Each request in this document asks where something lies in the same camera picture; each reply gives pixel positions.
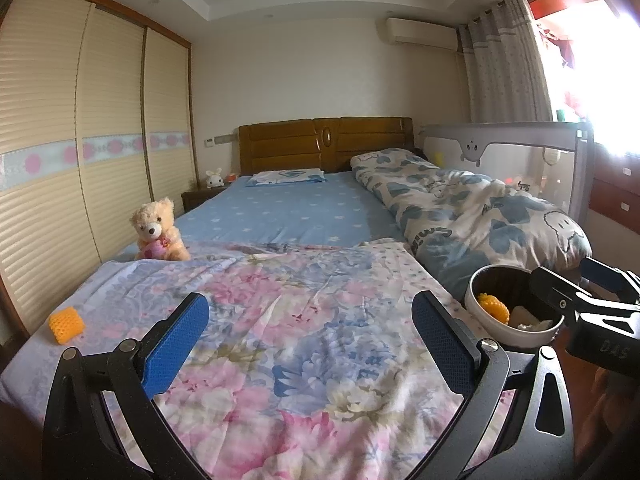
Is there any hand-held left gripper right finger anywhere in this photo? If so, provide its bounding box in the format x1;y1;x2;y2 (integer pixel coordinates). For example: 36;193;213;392
407;290;576;480

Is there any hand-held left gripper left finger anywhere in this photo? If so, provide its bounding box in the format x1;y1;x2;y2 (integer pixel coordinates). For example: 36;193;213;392
42;291;211;480

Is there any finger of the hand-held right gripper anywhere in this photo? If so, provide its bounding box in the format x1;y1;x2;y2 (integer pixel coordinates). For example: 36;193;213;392
580;256;640;306
529;266;593;318

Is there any white foam block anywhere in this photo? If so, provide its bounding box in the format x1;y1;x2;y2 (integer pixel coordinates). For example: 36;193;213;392
507;304;553;331

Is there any white round bin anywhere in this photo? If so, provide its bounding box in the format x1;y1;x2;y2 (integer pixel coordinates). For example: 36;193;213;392
464;265;566;352

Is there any large orange foam net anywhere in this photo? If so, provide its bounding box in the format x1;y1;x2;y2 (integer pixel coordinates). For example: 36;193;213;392
476;292;511;325

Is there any brown wooden dresser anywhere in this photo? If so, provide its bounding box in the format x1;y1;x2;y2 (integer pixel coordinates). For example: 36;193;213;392
587;147;640;228

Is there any small orange foam net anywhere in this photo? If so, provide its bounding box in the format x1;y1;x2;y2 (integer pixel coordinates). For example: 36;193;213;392
48;306;87;346

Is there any white blue patterned duvet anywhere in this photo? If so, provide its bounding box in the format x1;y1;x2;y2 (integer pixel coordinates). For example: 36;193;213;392
350;148;593;291

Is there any beige teddy bear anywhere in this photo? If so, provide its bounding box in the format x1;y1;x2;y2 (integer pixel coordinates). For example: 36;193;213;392
130;196;192;262

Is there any pink floral blanket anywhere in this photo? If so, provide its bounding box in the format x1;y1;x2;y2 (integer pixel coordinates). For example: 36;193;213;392
0;237;526;480

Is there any dark wooden nightstand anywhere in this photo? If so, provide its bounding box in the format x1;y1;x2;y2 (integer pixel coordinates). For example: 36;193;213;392
181;185;232;212

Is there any blue dotted bed sheet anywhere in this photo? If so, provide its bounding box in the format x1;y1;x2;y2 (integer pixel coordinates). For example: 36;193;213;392
175;170;401;248

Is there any blue white pillow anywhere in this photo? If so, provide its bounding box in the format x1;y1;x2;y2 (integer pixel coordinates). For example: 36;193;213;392
246;168;326;187

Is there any wooden bed headboard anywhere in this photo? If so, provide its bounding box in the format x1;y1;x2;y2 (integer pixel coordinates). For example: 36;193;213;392
238;116;415;177

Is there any grey dotted curtain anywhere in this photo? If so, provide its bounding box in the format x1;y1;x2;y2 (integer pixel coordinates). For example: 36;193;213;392
457;0;556;123

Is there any beige sliding door wardrobe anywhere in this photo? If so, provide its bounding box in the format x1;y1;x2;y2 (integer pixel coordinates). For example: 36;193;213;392
0;0;196;341

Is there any white air conditioner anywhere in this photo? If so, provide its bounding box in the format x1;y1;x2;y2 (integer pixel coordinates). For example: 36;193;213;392
384;17;460;52

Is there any grey bed guard rail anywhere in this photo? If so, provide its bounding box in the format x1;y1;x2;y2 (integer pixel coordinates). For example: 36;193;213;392
422;121;596;226

